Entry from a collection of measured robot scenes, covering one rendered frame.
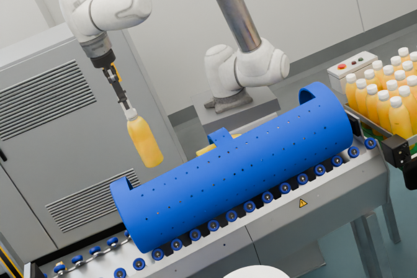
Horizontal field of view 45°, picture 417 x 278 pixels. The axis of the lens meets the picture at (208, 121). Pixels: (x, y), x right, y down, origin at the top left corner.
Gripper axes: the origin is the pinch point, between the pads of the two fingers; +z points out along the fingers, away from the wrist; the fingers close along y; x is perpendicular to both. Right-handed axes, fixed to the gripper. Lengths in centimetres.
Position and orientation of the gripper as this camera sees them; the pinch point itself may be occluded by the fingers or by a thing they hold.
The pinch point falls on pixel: (126, 106)
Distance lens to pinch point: 170.3
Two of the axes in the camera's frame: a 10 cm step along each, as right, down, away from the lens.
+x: 8.9, -4.3, 1.2
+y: 3.0, 3.7, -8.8
